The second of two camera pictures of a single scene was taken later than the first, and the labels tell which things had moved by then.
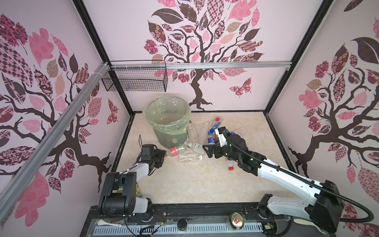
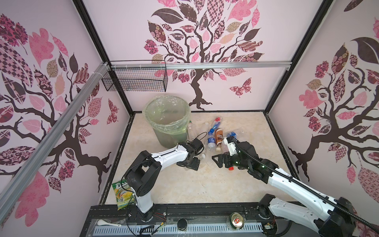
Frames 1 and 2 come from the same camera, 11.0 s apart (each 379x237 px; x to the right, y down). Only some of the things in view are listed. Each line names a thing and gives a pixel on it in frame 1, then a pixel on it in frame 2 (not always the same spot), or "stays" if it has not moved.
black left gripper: (161, 153) to (194, 166)
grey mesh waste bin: (169, 117) stays
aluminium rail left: (21, 184) stays
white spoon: (102, 222) stays
